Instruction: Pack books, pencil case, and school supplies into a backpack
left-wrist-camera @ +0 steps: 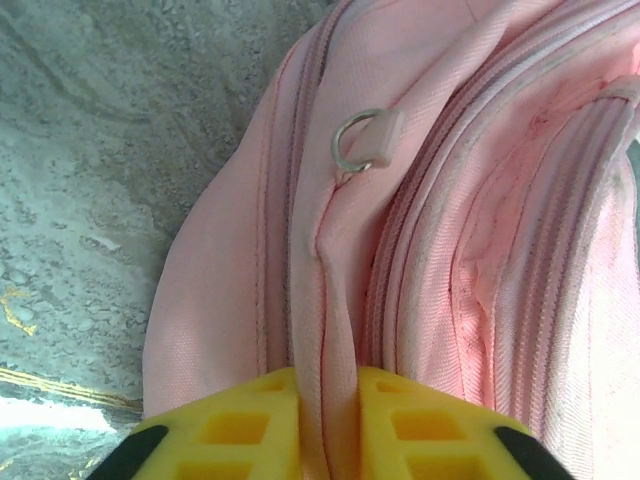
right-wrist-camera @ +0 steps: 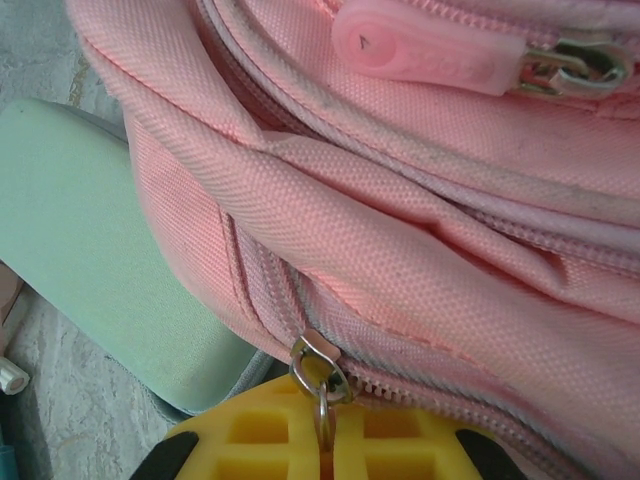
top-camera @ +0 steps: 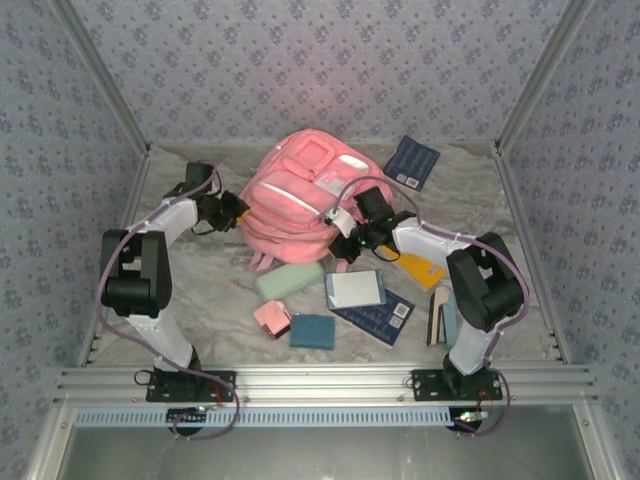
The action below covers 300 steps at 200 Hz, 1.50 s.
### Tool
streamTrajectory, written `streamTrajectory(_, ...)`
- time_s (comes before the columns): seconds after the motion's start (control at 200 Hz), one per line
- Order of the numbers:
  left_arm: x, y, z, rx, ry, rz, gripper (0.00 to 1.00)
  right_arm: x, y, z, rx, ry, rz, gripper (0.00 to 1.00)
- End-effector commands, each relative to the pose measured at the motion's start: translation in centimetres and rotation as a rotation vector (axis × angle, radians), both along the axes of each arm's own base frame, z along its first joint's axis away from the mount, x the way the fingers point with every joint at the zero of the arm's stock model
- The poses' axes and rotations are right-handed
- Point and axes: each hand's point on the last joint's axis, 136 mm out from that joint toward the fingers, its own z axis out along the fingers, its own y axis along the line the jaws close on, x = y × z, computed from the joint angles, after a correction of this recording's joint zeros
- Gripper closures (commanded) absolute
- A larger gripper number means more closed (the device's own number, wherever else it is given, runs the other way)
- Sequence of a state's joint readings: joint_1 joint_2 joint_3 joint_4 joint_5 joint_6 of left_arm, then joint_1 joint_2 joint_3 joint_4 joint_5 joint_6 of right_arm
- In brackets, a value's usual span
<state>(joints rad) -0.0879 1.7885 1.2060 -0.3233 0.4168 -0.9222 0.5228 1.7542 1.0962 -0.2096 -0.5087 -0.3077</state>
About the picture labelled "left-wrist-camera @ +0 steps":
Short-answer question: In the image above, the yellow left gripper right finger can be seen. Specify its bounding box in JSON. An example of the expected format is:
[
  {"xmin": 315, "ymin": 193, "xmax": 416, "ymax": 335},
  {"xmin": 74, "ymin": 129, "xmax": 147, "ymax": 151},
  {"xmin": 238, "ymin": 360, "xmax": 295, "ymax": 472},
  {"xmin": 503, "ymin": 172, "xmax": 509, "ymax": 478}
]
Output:
[{"xmin": 356, "ymin": 365, "xmax": 567, "ymax": 480}]

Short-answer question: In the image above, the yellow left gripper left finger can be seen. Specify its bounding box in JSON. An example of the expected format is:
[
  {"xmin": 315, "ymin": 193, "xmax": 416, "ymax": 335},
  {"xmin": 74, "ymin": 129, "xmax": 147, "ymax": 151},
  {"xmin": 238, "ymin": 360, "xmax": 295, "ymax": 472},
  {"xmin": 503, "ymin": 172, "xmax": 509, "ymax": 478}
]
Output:
[{"xmin": 84, "ymin": 366, "xmax": 307, "ymax": 480}]

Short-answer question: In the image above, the pink school backpack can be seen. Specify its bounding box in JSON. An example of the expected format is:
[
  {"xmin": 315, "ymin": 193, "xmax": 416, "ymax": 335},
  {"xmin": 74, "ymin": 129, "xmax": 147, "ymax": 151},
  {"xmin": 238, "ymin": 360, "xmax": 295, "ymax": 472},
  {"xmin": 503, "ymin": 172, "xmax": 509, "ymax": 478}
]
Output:
[{"xmin": 141, "ymin": 0, "xmax": 640, "ymax": 480}]

